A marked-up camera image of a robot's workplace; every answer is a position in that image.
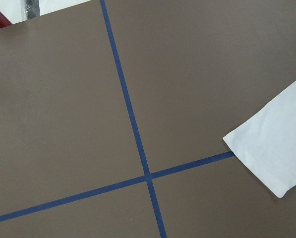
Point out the white long-sleeve printed shirt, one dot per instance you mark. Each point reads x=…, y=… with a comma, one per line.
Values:
x=266, y=142

